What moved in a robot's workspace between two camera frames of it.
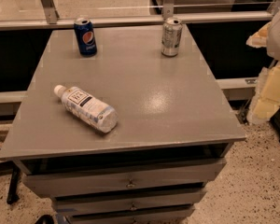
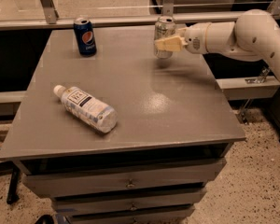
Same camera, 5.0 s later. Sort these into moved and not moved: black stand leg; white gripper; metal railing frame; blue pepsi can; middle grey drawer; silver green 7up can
Moved: white gripper; silver green 7up can
Not moved: blue pepsi can; black stand leg; middle grey drawer; metal railing frame
